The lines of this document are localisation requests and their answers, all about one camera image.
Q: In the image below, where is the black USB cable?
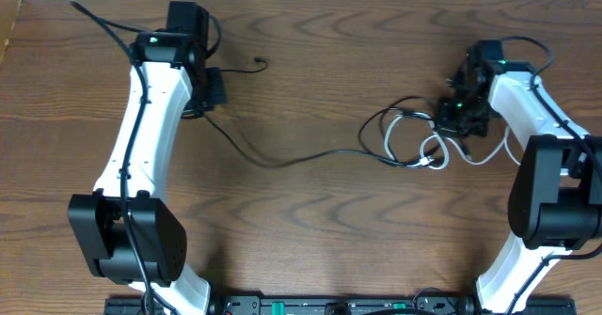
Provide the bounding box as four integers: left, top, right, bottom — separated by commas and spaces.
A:
199, 55, 474, 169

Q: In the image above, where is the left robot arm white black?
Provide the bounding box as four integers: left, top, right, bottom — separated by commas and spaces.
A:
68, 1, 225, 314

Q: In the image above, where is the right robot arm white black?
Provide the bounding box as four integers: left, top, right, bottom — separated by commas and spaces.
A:
435, 39, 601, 314

